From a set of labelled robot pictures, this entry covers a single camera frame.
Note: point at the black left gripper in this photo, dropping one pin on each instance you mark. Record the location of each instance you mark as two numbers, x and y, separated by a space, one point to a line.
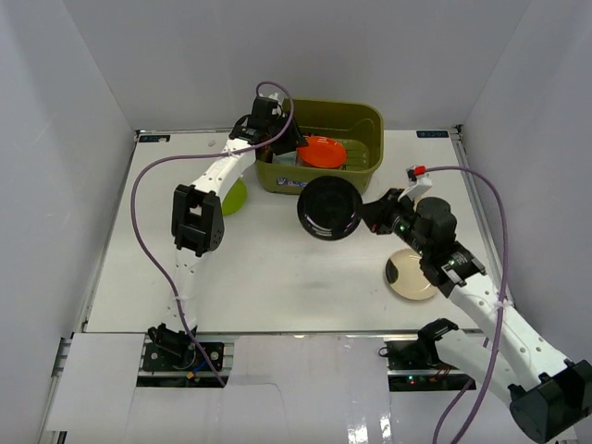
287 140

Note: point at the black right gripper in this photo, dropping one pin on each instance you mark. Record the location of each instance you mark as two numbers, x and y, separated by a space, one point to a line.
376 215

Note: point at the pale green rectangular dish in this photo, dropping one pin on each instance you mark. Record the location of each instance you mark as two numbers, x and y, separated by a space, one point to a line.
284 160

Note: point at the orange plate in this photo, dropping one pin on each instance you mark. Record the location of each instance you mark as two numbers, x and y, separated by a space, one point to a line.
321 152

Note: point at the small black plate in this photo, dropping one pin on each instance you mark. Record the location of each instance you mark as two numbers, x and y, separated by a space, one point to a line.
328 208

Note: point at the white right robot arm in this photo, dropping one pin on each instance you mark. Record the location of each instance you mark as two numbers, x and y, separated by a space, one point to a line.
545 391

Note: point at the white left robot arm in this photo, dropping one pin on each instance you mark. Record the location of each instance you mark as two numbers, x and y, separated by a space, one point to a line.
197 222

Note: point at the olive green plastic bin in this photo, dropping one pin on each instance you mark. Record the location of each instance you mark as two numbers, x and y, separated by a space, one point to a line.
357 127

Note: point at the cream plate with black mark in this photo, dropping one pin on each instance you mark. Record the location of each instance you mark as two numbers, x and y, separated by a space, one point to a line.
405 277

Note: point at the lime green plate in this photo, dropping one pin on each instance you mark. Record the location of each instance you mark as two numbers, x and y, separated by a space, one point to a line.
235 199

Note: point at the right corner label sticker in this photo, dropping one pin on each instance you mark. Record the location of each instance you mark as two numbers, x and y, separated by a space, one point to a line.
432 134

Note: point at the corner label sticker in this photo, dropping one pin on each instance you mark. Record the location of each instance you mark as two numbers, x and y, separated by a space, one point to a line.
432 134
151 138

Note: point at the left corner label sticker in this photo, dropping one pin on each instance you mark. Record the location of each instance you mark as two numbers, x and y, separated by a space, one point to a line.
151 138

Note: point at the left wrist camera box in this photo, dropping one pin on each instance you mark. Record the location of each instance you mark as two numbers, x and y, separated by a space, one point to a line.
274 102

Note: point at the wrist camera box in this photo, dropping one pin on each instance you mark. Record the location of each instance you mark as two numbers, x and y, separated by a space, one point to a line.
274 102
419 182

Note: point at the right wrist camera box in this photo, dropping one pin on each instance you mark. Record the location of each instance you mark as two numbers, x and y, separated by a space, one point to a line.
419 182

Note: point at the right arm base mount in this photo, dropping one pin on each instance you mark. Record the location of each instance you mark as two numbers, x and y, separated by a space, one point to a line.
409 370

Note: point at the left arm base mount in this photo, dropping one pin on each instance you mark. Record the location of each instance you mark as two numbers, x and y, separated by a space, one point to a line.
171 360

